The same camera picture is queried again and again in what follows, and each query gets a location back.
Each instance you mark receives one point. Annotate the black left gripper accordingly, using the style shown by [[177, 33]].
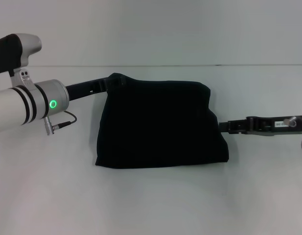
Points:
[[87, 88]]

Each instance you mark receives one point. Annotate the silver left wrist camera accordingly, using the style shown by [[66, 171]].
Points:
[[15, 54]]

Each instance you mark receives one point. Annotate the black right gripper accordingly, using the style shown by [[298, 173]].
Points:
[[278, 124]]

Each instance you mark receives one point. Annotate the black t-shirt with FREE print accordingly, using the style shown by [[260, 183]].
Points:
[[158, 124]]

